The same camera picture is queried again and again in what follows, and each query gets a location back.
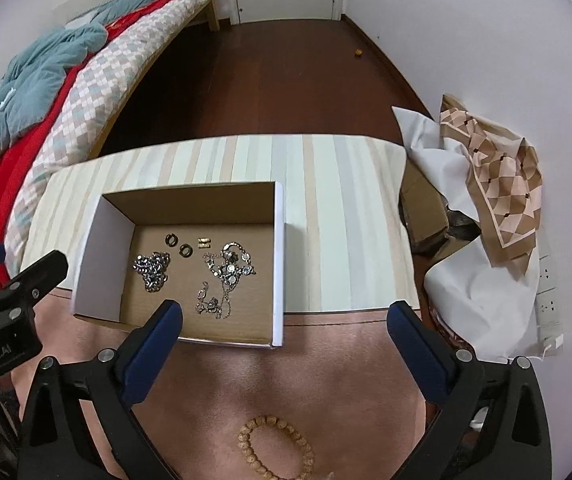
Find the brown cardboard box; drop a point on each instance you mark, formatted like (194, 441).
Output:
(421, 210)

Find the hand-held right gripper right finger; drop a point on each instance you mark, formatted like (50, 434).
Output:
(416, 355)

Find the striped and pink tablecloth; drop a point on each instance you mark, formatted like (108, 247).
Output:
(346, 220)

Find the blue-grey quilt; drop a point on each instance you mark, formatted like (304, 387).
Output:
(30, 80)

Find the small silver charm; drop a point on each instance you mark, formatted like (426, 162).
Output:
(211, 305)

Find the white power strip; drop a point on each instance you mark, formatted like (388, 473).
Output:
(548, 305)

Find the wooden bed frame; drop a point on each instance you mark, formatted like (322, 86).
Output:
(212, 15)

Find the white cardboard box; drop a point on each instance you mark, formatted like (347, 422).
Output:
(276, 260)

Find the white cloth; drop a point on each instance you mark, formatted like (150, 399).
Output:
(481, 305)

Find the brown geometric patterned scarf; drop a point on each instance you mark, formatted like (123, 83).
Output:
(506, 185)

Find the black hoop earring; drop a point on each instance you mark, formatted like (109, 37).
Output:
(180, 250)
(166, 240)

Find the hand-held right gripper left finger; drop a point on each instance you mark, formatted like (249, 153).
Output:
(150, 355)

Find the bed with red blanket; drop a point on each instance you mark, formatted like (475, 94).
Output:
(20, 160)

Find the bed with blankets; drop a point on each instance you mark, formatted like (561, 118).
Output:
(100, 95)

